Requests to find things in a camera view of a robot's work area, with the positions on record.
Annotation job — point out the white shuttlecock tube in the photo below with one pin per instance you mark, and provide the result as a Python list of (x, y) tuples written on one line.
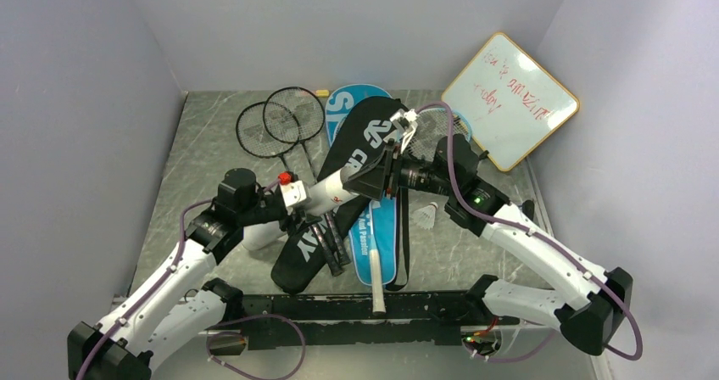
[(329, 193)]

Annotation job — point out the blue white badminton racket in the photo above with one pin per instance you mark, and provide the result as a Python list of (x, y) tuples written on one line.
[(443, 135)]

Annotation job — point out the black badminton racket right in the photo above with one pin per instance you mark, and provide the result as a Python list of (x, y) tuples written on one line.
[(294, 115)]

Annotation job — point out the blue racket cover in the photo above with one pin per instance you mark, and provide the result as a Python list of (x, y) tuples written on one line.
[(357, 118)]

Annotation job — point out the black racket cover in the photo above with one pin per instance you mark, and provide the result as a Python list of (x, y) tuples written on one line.
[(301, 259)]

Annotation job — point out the white plastic shuttlecock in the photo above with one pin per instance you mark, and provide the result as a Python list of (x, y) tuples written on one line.
[(425, 216)]

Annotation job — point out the black badminton racket left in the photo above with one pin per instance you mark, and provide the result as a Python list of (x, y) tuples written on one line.
[(271, 138)]

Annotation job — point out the white dry erase board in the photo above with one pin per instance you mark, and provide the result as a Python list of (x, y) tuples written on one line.
[(511, 103)]

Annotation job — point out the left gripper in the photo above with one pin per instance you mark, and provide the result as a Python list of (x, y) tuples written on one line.
[(289, 209)]

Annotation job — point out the blue black stapler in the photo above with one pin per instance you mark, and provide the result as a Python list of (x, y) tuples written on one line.
[(528, 209)]

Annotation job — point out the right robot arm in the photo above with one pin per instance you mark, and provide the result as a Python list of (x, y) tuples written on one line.
[(584, 302)]

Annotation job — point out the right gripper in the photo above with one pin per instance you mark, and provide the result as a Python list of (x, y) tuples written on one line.
[(370, 181)]

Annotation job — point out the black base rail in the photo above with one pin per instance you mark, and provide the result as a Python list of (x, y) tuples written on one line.
[(271, 321)]

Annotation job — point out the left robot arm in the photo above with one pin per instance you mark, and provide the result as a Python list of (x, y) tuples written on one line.
[(134, 339)]

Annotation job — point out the black badminton racket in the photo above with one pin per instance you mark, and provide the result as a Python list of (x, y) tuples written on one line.
[(294, 115), (271, 138)]

